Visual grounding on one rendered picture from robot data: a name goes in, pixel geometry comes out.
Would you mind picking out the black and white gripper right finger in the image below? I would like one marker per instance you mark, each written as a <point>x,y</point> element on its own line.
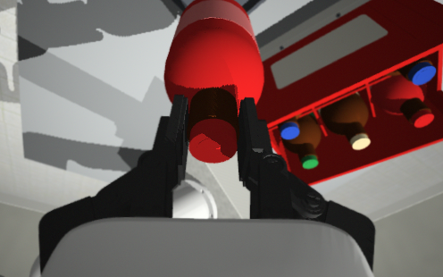
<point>274,190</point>

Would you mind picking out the brown bottle with green cap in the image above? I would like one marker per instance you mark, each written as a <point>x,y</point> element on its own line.
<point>307,140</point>

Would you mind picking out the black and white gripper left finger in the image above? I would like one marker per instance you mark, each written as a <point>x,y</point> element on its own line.
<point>141,192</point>

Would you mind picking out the brown bottle with cream cap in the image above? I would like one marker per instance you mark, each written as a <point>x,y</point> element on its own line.
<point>347,117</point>

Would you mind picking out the brown bottle with blue cap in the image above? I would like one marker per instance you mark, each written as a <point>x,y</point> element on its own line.
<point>289,129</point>
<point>418,72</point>

